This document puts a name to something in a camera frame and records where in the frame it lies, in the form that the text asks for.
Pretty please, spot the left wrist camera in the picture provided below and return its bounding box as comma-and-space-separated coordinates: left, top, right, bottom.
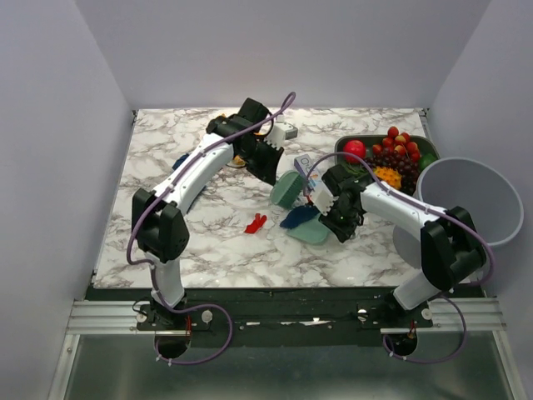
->
265, 115, 298, 148

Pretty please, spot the aluminium mounting rail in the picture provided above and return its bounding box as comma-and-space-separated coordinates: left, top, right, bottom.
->
67, 297, 507, 336

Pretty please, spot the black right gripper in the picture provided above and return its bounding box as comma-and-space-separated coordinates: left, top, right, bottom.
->
318, 199, 361, 242

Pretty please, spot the dark green fruit tray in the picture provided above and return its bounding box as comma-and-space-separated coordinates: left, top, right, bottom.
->
334, 135, 441, 197

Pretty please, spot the blue paper scrap by bag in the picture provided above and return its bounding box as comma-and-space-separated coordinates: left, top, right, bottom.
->
280, 205, 320, 229

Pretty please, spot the dark grape bunch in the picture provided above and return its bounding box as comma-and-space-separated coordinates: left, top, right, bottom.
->
365, 153, 420, 196

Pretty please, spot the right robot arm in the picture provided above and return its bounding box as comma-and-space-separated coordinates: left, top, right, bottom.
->
310, 165, 487, 327

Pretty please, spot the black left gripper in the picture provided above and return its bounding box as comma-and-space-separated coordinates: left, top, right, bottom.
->
237, 137, 284, 186

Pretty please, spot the orange toy pineapple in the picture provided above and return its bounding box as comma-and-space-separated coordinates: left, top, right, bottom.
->
341, 162, 403, 191

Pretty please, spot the mint green dustpan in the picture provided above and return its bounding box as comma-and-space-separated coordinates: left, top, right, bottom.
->
287, 216, 330, 245

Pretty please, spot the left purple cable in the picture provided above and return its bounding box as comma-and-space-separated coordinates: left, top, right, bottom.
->
126, 91, 297, 366

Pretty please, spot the red paper scrap centre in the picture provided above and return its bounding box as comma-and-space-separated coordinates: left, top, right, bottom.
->
244, 213, 267, 234

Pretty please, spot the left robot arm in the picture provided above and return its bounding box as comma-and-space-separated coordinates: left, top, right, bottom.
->
127, 98, 283, 329

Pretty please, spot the long blue paper scrap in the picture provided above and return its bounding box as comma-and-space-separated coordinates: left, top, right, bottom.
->
171, 153, 206, 215

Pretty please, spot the orange snack bag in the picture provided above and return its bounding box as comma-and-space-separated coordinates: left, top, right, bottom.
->
227, 131, 266, 169

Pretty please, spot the red apple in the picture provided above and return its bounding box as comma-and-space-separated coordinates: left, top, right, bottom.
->
342, 140, 366, 164

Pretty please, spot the green lime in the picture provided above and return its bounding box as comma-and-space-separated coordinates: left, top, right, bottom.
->
418, 153, 437, 172

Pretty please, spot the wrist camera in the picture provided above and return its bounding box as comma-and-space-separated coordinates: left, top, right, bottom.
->
309, 182, 337, 216
265, 115, 298, 148

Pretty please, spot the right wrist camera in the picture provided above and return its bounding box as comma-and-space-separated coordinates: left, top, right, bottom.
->
309, 182, 337, 216

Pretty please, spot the mint green brush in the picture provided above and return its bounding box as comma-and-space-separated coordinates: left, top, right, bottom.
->
269, 170, 305, 209

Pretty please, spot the grey waste bin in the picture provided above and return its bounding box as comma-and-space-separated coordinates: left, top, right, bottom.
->
415, 157, 525, 274

